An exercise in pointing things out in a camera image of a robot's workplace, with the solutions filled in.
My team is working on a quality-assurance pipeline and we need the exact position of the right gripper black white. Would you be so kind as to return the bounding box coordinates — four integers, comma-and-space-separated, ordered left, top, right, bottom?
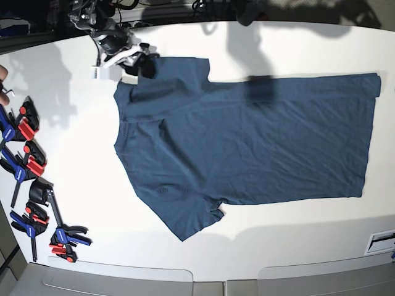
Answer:
97, 29, 160, 79

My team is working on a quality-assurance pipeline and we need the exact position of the dark blue T-shirt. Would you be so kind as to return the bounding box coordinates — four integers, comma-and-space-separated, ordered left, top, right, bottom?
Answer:
114, 57, 381, 241

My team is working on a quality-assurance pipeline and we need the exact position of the silver hex key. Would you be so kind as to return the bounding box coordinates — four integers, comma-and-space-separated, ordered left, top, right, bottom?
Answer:
1, 88, 15, 97

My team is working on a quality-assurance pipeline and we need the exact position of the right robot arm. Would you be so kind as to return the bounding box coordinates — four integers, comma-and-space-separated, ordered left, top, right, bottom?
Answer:
69, 1, 152, 76

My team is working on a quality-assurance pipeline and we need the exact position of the person hand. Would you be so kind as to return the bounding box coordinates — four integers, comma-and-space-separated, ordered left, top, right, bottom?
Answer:
0, 65, 10, 105

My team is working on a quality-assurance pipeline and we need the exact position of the blue red bar clamp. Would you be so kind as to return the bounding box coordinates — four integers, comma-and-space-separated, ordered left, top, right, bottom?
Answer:
10, 200, 49, 262
1, 96, 40, 149
1, 140, 47, 208
46, 189, 92, 263

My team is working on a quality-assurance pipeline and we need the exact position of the white slotted table plate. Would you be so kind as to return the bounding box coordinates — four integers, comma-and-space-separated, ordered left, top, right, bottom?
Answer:
364, 230, 394, 256

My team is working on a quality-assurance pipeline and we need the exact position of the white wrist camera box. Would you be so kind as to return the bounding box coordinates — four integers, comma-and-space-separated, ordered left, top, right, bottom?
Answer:
89, 66, 111, 80

